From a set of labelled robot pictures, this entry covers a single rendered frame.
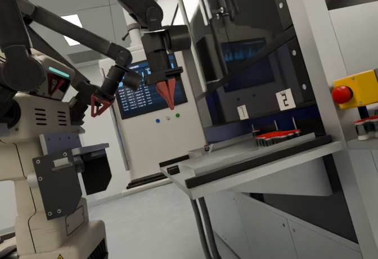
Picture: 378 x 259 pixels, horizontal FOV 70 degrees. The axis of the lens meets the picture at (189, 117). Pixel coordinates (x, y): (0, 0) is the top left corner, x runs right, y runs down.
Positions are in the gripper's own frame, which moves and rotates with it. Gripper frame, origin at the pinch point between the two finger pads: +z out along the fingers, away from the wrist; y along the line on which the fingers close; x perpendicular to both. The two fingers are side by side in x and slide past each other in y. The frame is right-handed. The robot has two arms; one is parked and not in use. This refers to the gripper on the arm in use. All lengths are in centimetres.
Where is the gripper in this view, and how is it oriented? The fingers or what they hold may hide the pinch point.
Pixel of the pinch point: (171, 106)
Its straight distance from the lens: 71.7
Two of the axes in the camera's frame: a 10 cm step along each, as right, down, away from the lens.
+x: -1.9, 0.9, 9.8
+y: 9.4, -2.7, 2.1
